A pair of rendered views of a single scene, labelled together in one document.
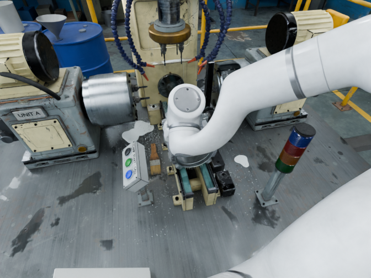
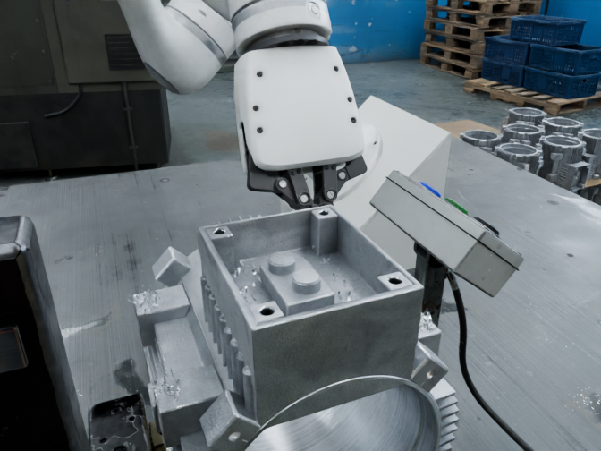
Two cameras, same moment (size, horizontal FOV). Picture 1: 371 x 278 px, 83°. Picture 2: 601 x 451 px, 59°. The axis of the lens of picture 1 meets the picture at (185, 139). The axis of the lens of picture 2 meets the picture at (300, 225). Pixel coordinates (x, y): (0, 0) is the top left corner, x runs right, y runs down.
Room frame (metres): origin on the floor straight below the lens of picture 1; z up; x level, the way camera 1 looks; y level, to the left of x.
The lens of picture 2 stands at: (0.93, -0.04, 1.31)
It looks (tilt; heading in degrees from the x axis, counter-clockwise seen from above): 27 degrees down; 172
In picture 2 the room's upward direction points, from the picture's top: straight up
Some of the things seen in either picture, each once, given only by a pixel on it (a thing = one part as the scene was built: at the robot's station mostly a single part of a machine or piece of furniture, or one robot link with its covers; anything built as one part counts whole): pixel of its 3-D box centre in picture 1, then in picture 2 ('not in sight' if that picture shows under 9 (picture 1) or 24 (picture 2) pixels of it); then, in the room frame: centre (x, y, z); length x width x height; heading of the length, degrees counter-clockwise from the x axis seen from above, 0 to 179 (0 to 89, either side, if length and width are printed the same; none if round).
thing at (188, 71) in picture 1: (169, 86); not in sight; (1.06, 0.09, 0.97); 0.30 x 0.11 x 0.34; 103
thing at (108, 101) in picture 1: (102, 101); not in sight; (0.83, 0.40, 1.04); 0.37 x 0.25 x 0.25; 103
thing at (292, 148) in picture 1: (295, 145); not in sight; (0.45, -0.36, 1.14); 0.06 x 0.06 x 0.04
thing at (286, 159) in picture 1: (290, 154); not in sight; (0.45, -0.36, 1.10); 0.06 x 0.06 x 0.04
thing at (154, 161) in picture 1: (154, 158); not in sight; (0.66, 0.16, 0.80); 0.21 x 0.05 x 0.01; 10
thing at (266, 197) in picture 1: (281, 169); not in sight; (0.45, -0.36, 1.01); 0.08 x 0.08 x 0.42; 13
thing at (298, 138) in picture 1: (301, 135); not in sight; (0.45, -0.36, 1.19); 0.06 x 0.06 x 0.04
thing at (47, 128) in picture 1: (53, 117); not in sight; (0.77, 0.64, 0.99); 0.35 x 0.31 x 0.37; 103
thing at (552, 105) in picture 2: not in sight; (539, 59); (-4.26, 3.15, 0.39); 1.20 x 0.80 x 0.79; 21
